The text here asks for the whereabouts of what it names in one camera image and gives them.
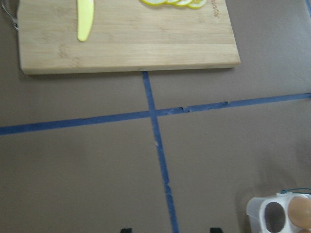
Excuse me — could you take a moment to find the clear plastic egg carton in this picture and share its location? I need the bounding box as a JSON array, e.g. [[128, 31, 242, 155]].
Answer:
[[246, 188, 311, 233]]

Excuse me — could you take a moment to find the crossing blue tape strip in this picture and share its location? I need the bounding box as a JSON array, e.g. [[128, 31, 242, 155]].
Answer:
[[141, 71, 180, 233]]

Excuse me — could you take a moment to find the bamboo cutting board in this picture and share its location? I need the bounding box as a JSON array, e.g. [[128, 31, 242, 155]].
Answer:
[[17, 0, 241, 75]]

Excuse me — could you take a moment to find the lemon slice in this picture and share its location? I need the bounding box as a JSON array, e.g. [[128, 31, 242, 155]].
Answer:
[[173, 0, 192, 6], [165, 0, 179, 4], [141, 0, 166, 6], [187, 0, 207, 9]]

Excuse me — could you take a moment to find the brown egg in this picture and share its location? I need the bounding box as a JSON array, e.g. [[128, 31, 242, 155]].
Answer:
[[288, 197, 311, 229]]

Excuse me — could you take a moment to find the long blue tape strip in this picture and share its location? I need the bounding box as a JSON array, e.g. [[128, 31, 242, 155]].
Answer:
[[0, 93, 311, 136]]

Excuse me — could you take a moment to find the yellow plastic knife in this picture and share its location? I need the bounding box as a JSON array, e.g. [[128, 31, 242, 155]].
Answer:
[[76, 0, 95, 42]]

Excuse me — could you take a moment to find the metal wire object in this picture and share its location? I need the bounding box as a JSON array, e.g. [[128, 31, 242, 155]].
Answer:
[[1, 0, 19, 31]]

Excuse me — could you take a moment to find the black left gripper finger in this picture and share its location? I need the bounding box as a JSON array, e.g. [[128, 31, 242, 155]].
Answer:
[[209, 228, 222, 233]]

